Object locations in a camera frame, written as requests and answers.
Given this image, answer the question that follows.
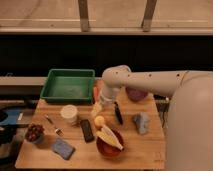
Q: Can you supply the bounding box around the black handled knife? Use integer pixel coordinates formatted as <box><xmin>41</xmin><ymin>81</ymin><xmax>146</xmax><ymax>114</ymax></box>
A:
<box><xmin>114</xmin><ymin>102</ymin><xmax>123</xmax><ymax>125</ymax></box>

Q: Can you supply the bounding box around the bunch of dark grapes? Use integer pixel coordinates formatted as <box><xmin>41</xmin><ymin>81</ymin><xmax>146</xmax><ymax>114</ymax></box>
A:
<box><xmin>25</xmin><ymin>124</ymin><xmax>44</xmax><ymax>144</ymax></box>

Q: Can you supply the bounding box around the black remote control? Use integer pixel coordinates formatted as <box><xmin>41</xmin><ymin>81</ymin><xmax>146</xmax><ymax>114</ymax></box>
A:
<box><xmin>80</xmin><ymin>119</ymin><xmax>94</xmax><ymax>143</ymax></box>

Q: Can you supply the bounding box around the red bowl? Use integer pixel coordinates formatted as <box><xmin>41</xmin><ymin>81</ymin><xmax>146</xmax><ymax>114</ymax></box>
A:
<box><xmin>96</xmin><ymin>130</ymin><xmax>124</xmax><ymax>158</ymax></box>

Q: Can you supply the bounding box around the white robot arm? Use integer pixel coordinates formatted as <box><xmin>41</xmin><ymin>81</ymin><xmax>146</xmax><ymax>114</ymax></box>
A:
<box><xmin>99</xmin><ymin>65</ymin><xmax>213</xmax><ymax>171</ymax></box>

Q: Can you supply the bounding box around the orange carrot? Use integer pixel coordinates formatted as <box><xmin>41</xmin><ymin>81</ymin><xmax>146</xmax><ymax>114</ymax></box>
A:
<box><xmin>93</xmin><ymin>86</ymin><xmax>99</xmax><ymax>102</ymax></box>

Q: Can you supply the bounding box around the white paper cup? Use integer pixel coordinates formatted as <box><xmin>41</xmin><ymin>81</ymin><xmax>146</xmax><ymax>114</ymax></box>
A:
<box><xmin>60</xmin><ymin>105</ymin><xmax>78</xmax><ymax>125</ymax></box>

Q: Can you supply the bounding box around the green plastic tray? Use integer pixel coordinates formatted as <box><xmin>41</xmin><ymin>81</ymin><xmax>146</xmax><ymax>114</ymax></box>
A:
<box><xmin>40</xmin><ymin>69</ymin><xmax>95</xmax><ymax>104</ymax></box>

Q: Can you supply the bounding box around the yellow corn cob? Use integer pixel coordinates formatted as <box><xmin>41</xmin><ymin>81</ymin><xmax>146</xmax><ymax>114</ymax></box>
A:
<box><xmin>96</xmin><ymin>125</ymin><xmax>124</xmax><ymax>150</ymax></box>

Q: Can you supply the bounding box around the yellow red apple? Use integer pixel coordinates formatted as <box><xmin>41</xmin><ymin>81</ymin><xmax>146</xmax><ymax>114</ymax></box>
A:
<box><xmin>94</xmin><ymin>116</ymin><xmax>106</xmax><ymax>129</ymax></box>

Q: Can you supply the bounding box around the crumpled blue grey cloth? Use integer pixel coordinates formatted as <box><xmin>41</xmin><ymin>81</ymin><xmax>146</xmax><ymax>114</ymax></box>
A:
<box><xmin>133</xmin><ymin>112</ymin><xmax>149</xmax><ymax>135</ymax></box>

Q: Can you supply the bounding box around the purple bowl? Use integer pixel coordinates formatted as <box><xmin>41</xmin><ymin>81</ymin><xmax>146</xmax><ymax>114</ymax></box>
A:
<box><xmin>125</xmin><ymin>87</ymin><xmax>148</xmax><ymax>102</ymax></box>

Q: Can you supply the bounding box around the blue object at left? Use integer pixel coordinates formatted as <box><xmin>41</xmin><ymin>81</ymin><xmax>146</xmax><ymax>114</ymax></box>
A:
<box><xmin>0</xmin><ymin>108</ymin><xmax>22</xmax><ymax>126</ymax></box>

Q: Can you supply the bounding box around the blue sponge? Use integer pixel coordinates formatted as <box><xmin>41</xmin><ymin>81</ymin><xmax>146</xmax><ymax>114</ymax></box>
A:
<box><xmin>51</xmin><ymin>138</ymin><xmax>75</xmax><ymax>160</ymax></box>

